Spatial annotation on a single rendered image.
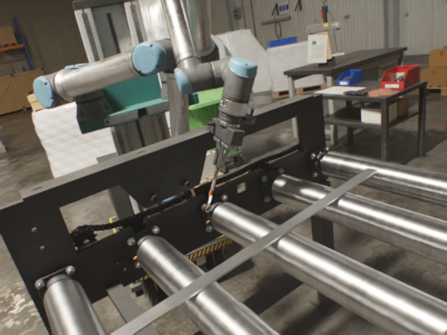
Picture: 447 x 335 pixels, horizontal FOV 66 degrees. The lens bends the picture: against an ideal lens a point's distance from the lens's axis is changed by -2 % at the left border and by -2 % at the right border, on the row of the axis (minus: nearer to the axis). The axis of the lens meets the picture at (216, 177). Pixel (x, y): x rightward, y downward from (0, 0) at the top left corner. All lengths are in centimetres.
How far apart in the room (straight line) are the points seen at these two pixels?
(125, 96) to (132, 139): 28
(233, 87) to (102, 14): 121
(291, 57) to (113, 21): 605
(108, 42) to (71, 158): 270
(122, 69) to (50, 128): 321
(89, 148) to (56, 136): 40
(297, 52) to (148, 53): 667
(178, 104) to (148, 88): 59
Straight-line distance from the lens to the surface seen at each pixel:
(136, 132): 218
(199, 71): 119
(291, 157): 156
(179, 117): 153
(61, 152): 466
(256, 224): 111
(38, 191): 110
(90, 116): 188
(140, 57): 137
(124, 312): 113
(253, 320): 80
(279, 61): 788
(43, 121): 460
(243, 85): 109
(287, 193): 136
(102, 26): 214
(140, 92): 208
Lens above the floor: 147
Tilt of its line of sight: 22 degrees down
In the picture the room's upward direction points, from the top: 11 degrees counter-clockwise
